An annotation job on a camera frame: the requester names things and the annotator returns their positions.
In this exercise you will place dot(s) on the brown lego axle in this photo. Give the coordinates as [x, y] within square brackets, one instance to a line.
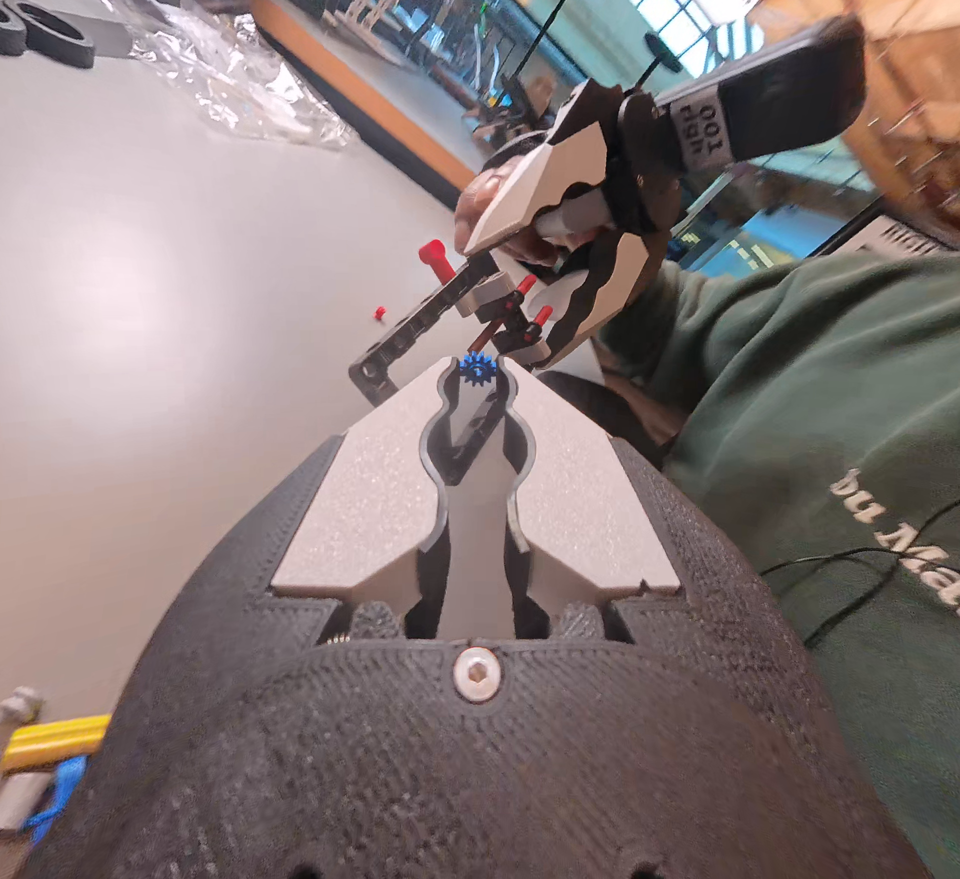
[491, 335]

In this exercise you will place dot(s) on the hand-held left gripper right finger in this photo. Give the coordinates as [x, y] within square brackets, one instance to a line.
[592, 511]

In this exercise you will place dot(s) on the pile of small lego pieces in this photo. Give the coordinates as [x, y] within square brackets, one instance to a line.
[45, 744]

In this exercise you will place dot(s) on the person's right hand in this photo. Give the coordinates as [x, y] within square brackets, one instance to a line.
[480, 200]

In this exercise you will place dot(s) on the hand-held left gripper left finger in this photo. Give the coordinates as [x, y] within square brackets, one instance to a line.
[360, 511]

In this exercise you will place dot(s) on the black lego frame assembly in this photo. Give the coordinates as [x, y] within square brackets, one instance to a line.
[420, 320]

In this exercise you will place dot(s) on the person's right forearm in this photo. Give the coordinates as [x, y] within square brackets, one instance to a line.
[750, 339]

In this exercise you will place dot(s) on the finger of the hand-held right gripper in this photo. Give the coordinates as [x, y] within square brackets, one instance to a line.
[547, 174]
[615, 286]

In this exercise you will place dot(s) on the blue lego gear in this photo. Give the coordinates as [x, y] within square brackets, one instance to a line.
[477, 370]

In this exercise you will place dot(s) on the empty clear plastic wrap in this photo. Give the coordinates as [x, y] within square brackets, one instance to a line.
[225, 76]

